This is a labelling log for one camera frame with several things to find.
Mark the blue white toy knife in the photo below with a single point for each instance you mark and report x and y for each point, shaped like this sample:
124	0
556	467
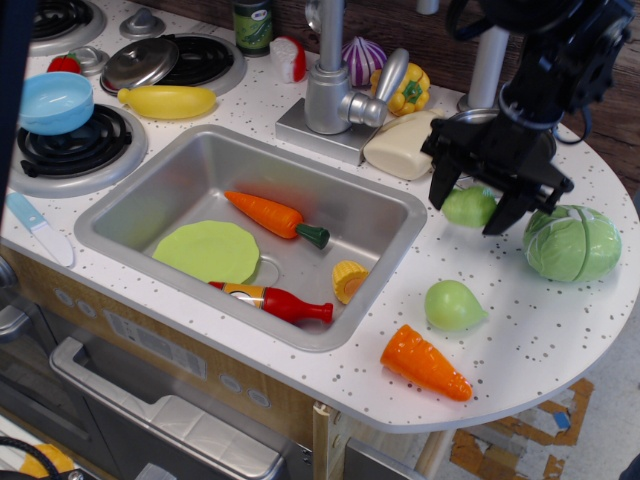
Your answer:
56	244

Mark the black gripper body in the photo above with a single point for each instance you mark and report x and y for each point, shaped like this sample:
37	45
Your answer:
506	150

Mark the yellow toy on floor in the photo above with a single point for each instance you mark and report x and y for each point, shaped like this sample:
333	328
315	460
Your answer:
31	466

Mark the stove burner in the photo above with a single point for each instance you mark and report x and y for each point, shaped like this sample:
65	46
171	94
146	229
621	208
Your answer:
205	61
61	26
97	155

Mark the yellow toy corn piece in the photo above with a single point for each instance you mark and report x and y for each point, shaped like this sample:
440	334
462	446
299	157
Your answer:
347	277

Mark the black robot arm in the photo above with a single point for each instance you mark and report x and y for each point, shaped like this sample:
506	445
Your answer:
567	61

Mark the front left stove burner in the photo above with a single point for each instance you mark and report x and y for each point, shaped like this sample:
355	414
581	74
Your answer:
97	155

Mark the back right stove burner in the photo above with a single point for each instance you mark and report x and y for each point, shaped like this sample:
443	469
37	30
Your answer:
205	61

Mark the silver pot lid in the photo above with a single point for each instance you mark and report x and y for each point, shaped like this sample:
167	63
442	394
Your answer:
141	63

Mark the red toy strawberry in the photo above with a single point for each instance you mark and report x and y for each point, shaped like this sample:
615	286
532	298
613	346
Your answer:
65	63

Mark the cream toy mayonnaise bottle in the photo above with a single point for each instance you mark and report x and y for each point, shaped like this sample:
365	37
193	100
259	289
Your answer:
396	148

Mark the green toy can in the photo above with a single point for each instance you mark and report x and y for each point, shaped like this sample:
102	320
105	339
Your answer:
253	27

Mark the yellow toy bell pepper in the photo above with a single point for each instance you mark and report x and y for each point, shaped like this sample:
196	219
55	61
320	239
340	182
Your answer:
412	94

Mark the silver oven door handle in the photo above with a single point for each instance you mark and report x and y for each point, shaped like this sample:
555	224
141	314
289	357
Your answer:
170	434

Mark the light green toy plate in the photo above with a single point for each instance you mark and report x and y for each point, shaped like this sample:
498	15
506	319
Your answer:
210	251

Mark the stainless steel pan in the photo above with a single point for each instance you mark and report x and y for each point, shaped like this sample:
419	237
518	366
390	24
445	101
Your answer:
480	116

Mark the back left stove burner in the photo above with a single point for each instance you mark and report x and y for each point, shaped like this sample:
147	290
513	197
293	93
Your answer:
61	26

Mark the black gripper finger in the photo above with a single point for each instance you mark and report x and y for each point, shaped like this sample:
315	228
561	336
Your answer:
514	202
446	174

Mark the green toy broccoli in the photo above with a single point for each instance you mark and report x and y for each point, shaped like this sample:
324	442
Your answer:
472	207

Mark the purple toy onion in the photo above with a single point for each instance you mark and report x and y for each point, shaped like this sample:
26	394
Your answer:
362	57

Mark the red toy ketchup bottle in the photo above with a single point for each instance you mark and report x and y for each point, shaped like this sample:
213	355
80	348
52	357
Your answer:
277	302

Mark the silver toy faucet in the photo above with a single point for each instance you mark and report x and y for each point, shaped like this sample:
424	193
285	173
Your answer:
334	119

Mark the light green toy pear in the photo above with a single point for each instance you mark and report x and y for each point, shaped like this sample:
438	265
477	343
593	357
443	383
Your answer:
451	306

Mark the orange toy carrot half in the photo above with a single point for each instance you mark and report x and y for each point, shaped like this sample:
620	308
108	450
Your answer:
409	355

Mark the green toy cabbage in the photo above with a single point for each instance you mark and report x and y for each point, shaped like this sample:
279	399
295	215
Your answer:
572	244

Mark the silver stove knob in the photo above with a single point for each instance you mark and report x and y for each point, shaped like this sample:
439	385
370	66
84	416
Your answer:
142	24
91	60

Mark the orange toy carrot with stem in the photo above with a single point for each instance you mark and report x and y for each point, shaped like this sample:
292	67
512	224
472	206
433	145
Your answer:
281	220

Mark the light blue toy bowl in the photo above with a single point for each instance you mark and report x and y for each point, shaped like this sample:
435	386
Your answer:
55	103

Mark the yellow toy squash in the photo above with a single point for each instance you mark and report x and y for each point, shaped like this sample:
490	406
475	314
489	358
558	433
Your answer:
167	102

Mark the stainless steel sink basin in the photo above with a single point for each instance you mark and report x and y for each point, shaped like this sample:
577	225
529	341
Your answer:
186	182

